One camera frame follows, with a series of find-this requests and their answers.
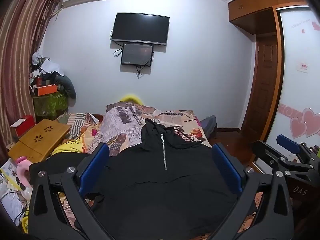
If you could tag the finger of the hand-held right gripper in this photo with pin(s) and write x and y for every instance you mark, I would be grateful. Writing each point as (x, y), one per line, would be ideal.
(287, 143)
(268, 152)

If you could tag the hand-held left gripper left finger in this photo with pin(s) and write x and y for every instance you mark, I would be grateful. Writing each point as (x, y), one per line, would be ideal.
(96, 163)

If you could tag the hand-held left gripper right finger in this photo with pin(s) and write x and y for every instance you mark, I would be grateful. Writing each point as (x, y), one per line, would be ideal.
(226, 165)

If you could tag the black zip hoodie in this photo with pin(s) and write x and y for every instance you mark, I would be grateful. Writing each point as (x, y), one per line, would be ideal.
(162, 192)

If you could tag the yellow cloth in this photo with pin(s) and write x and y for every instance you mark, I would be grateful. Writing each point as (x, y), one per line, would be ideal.
(67, 146)

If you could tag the purple cloth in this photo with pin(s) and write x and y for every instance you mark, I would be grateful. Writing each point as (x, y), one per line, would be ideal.
(208, 126)

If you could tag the striped cloth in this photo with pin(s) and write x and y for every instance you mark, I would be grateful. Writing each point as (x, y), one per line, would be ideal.
(77, 122)

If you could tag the wooden folding table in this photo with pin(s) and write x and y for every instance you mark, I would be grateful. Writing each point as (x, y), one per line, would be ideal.
(37, 140)

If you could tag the pink plush toy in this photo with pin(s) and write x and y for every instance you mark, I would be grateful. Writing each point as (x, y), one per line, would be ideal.
(23, 171)

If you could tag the yellow pillow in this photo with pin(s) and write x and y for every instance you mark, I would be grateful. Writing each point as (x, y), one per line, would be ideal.
(131, 98)

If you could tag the red box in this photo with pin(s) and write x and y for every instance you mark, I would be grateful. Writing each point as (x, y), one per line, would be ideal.
(25, 126)

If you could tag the dark grey jacket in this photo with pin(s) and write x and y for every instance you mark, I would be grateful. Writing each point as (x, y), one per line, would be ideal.
(66, 87)

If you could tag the printed paper booklet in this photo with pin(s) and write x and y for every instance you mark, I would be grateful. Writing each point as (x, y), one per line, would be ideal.
(8, 171)

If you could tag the orange box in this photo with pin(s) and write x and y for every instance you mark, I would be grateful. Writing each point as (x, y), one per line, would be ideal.
(45, 90)

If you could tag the white plastic bag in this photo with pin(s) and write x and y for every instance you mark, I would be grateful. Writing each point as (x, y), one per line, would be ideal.
(11, 205)

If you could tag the white crumpled cloth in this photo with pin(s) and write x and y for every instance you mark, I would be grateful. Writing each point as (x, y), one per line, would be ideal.
(50, 66)

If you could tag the striped brown curtain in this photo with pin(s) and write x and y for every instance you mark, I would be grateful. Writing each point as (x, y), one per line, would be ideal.
(20, 55)

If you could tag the wooden overhead cabinet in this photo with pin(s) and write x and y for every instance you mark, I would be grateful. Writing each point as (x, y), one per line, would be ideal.
(252, 10)

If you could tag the small wall-mounted monitor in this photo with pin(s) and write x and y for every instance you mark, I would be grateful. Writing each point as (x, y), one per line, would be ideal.
(137, 54)

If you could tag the wall-mounted black television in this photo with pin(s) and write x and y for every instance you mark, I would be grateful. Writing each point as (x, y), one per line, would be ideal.
(140, 27)

